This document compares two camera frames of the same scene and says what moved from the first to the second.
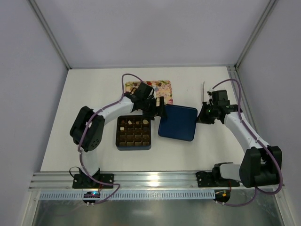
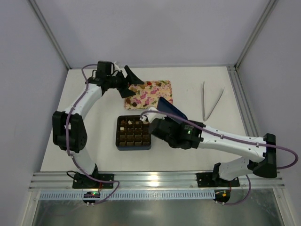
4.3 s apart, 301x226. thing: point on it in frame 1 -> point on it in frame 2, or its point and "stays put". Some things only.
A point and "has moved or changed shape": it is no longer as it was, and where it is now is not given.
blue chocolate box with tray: (133, 133) stays put
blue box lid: (180, 123) has moved or changed shape
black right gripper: (205, 115) -> (155, 127)
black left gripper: (153, 107) -> (122, 80)
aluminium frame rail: (124, 181) stays put
